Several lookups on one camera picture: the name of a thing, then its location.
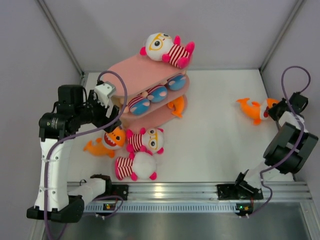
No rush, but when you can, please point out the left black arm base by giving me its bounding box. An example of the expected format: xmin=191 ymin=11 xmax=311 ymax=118
xmin=85 ymin=174 xmax=129 ymax=201

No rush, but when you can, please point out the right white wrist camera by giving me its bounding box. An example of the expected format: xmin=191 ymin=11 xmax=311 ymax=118
xmin=278 ymin=111 xmax=307 ymax=132

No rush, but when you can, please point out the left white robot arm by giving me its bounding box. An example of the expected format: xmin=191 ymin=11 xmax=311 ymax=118
xmin=26 ymin=82 xmax=121 ymax=223

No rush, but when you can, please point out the pink three-tier shelf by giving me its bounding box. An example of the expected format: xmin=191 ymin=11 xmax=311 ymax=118
xmin=101 ymin=54 xmax=190 ymax=131

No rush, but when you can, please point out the boy doll plush shelf right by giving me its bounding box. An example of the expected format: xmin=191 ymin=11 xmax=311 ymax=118
xmin=166 ymin=74 xmax=186 ymax=91

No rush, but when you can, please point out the boy doll plush large head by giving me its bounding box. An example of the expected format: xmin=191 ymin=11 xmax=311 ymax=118
xmin=124 ymin=95 xmax=151 ymax=116

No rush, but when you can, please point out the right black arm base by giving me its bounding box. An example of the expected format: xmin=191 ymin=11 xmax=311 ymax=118
xmin=216 ymin=171 xmax=264 ymax=201

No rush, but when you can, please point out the white glasses plush face up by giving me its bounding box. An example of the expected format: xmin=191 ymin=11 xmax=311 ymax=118
xmin=125 ymin=127 xmax=165 ymax=155

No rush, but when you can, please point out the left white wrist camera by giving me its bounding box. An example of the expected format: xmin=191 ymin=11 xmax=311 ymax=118
xmin=94 ymin=82 xmax=116 ymax=108

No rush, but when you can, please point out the white slotted cable duct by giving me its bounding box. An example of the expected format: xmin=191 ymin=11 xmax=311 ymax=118
xmin=84 ymin=202 xmax=240 ymax=214

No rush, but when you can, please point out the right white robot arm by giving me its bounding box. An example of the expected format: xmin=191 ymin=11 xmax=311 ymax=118
xmin=233 ymin=92 xmax=319 ymax=199

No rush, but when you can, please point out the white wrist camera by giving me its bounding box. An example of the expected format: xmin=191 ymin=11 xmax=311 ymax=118
xmin=94 ymin=82 xmax=116 ymax=108
xmin=278 ymin=111 xmax=307 ymax=132

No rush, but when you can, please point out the white glasses plush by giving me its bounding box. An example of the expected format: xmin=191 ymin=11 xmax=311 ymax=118
xmin=139 ymin=32 xmax=196 ymax=69

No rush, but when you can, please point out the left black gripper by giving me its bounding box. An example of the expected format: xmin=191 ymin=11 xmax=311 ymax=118
xmin=74 ymin=90 xmax=121 ymax=134

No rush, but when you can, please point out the white plush face down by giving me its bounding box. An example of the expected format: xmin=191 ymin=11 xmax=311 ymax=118
xmin=115 ymin=151 xmax=158 ymax=181

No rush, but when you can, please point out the orange shark plush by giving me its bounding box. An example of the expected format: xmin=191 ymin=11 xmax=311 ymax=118
xmin=235 ymin=97 xmax=280 ymax=126
xmin=167 ymin=96 xmax=186 ymax=118
xmin=83 ymin=126 xmax=126 ymax=158

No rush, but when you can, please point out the orange shark plush in shelf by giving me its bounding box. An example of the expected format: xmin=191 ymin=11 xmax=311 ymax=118
xmin=167 ymin=96 xmax=186 ymax=118

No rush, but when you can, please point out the aluminium front rail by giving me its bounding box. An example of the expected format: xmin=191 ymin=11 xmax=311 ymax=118
xmin=113 ymin=181 xmax=313 ymax=202

